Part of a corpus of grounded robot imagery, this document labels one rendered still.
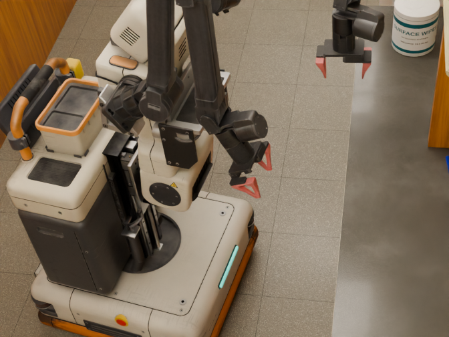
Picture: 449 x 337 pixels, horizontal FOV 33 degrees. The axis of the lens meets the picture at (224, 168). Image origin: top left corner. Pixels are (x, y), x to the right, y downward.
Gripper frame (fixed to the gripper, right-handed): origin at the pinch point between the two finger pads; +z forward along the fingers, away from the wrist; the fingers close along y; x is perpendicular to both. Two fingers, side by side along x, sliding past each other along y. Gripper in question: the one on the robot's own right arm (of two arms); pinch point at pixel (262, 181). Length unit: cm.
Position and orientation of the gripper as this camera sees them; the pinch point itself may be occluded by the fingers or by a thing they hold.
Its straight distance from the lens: 192.3
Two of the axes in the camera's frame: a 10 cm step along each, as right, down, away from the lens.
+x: -7.9, 1.5, 5.9
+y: 3.3, -7.1, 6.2
